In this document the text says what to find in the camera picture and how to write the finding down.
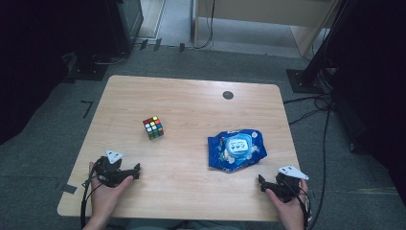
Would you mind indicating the person's left hand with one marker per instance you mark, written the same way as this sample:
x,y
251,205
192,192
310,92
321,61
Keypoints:
x,y
105,201

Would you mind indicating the black tape strip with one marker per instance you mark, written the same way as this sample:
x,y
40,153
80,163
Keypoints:
x,y
69,188

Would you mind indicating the black corner tape mark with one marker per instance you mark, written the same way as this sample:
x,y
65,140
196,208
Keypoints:
x,y
88,103

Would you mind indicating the multicoloured puzzle cube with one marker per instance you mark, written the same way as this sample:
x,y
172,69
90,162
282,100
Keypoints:
x,y
153,127

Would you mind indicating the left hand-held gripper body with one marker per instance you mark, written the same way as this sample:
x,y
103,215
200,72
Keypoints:
x,y
108,174

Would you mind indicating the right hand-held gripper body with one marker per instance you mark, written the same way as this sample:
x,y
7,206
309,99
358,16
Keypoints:
x,y
287,188

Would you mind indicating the dark round table grommet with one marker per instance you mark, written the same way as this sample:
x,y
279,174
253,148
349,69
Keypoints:
x,y
228,95

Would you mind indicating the dark curtain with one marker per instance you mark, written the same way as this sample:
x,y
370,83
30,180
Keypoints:
x,y
376,96
32,64

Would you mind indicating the black stand base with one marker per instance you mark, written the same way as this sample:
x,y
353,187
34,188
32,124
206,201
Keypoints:
x,y
87,72

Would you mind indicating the black cabinet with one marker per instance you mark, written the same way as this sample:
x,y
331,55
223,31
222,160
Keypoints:
x,y
126,25

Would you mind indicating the blue wet wipes packet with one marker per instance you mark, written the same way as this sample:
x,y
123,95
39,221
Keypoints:
x,y
223,159

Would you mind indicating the black metal stand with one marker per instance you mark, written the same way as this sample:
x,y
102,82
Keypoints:
x,y
303,80

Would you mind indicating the person's right hand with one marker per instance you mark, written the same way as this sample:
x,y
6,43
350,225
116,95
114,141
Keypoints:
x,y
292,212

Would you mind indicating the short black floor tape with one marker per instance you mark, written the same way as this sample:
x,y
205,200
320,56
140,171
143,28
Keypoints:
x,y
157,44
143,44
182,47

